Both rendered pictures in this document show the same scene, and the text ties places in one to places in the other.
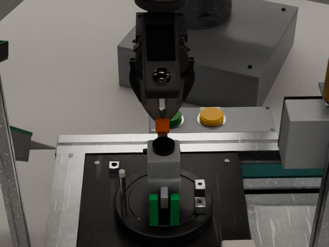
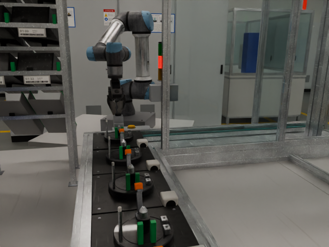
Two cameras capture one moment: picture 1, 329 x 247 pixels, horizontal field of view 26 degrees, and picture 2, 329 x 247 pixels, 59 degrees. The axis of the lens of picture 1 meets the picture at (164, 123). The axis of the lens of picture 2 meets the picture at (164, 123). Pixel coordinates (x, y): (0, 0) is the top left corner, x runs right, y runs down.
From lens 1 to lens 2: 0.69 m
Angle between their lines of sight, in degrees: 26
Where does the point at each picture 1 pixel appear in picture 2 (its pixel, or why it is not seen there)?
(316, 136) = (157, 90)
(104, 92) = not seen: hidden behind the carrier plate
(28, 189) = not seen: hidden behind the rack
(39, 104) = not seen: hidden behind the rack
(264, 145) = (148, 130)
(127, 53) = (103, 121)
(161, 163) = (117, 117)
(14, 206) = (74, 131)
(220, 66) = (132, 120)
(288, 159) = (152, 98)
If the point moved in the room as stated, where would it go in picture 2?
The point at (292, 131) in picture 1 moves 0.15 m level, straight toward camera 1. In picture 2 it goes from (151, 88) to (149, 94)
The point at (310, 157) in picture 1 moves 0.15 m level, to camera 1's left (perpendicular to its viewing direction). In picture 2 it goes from (157, 97) to (121, 98)
